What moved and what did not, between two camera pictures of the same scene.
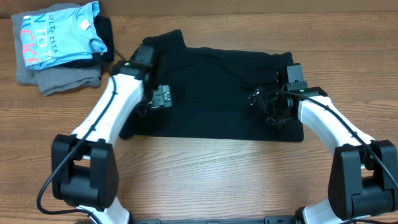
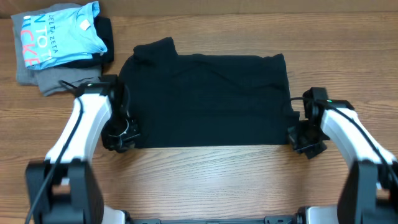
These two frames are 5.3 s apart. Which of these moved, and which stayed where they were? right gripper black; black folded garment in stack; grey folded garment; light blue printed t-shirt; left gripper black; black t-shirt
Moved: black t-shirt; right gripper black; left gripper black
Stayed: grey folded garment; light blue printed t-shirt; black folded garment in stack
